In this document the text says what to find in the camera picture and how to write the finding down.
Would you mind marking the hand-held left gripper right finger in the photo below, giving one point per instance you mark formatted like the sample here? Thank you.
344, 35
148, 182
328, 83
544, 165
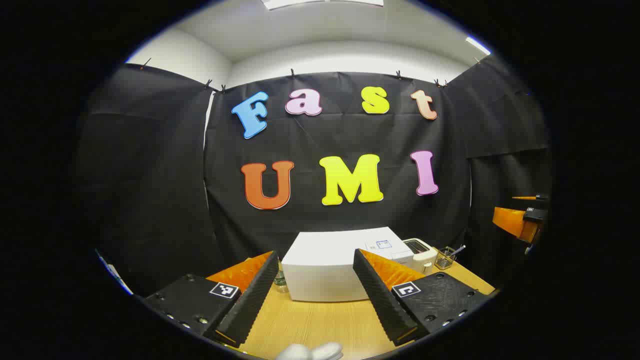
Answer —
380, 300

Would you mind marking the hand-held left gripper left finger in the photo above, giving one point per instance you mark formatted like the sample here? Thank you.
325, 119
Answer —
250, 300

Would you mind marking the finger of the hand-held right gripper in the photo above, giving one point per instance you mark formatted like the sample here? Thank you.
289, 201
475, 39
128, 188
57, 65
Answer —
541, 197
510, 220

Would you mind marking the white microwave oven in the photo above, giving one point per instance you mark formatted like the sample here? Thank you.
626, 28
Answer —
325, 265

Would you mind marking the clear water bottle green label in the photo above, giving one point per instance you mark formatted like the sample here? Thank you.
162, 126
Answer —
280, 282

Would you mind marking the grey utensil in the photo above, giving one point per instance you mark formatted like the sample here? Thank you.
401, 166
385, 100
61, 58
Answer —
458, 249

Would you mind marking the white toaster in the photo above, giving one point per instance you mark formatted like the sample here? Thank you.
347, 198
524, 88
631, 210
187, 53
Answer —
421, 251

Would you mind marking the white blue board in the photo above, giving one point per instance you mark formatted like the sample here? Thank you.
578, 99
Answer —
116, 275

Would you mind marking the black backdrop cloth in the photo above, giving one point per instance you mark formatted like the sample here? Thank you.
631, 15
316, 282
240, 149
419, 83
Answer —
150, 175

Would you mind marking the ceiling light panel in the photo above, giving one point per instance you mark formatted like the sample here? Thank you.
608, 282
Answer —
478, 45
320, 3

